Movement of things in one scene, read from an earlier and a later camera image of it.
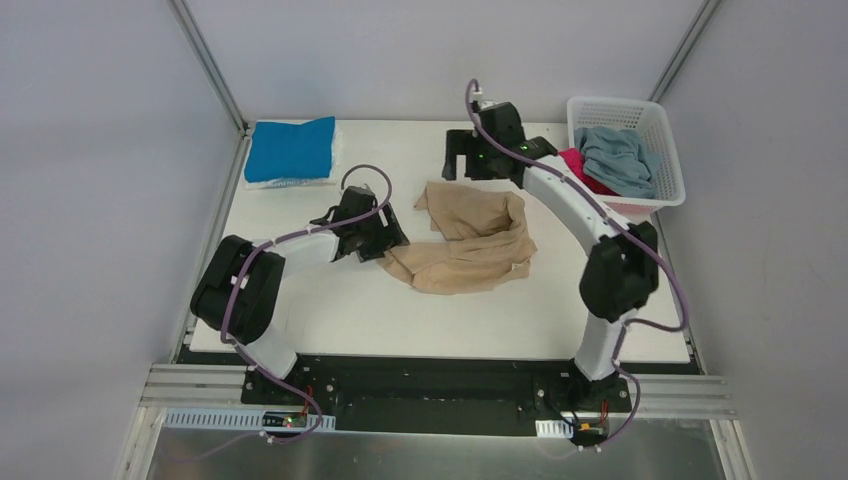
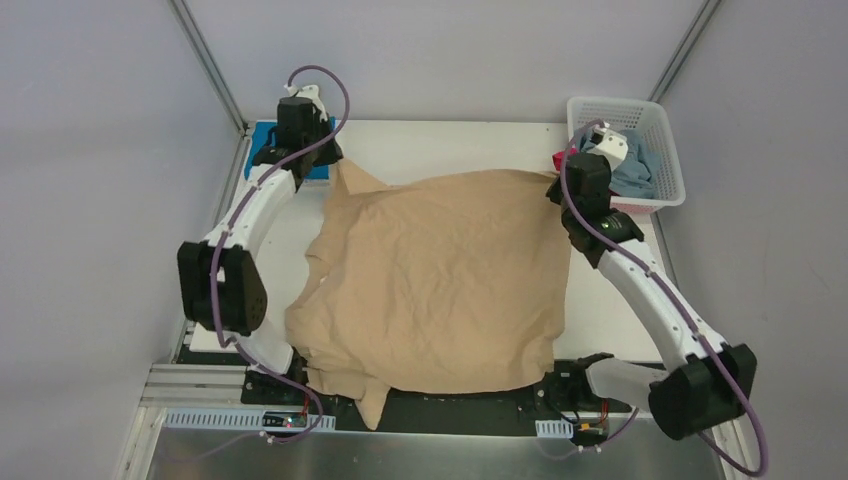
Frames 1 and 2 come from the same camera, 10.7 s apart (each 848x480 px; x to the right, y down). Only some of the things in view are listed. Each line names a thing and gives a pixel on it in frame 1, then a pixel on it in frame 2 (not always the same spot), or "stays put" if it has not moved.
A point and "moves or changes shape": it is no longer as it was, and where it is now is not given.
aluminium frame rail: [195, 386] stays put
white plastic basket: [648, 119] stays put
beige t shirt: [482, 242] moves or changes shape
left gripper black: [383, 234] to [321, 154]
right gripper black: [457, 154] to [555, 191]
